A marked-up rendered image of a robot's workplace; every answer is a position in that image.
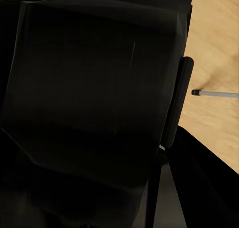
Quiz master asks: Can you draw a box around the digital camera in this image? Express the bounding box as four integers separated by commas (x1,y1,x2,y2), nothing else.
0,0,194,228

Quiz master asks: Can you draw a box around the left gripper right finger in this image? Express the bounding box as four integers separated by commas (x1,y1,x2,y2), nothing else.
165,125,239,228

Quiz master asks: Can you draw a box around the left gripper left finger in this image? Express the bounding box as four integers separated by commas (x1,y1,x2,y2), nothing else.
0,128,20,181

